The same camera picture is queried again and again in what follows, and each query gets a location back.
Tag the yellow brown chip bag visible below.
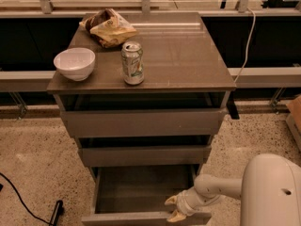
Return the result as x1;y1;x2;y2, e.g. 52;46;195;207
79;8;137;48

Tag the grey middle drawer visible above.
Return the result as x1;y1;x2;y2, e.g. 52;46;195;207
79;145;211;167

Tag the black floor cable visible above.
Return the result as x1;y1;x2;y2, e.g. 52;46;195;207
0;171;55;226

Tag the grey bottom drawer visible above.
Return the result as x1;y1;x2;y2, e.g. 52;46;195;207
82;165;211;226

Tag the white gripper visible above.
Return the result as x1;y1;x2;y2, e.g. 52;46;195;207
165;187;213;222

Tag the white bowl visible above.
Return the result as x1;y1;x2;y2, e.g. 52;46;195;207
54;47;96;81

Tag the grey drawer cabinet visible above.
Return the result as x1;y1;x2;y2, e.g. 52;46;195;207
46;11;237;181

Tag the green white soda can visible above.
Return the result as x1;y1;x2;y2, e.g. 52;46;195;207
121;41;144;85

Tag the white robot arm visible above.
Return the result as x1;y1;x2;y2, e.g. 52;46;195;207
165;153;301;226

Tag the cardboard box at right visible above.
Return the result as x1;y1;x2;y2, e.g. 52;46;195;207
286;95;301;151

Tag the white cable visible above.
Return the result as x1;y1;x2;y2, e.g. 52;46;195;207
232;7;257;84

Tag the grey drawer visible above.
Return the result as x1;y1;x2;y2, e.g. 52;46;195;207
82;165;211;226
79;145;211;167
61;109;226;137

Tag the grey top drawer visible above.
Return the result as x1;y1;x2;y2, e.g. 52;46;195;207
61;109;226;137

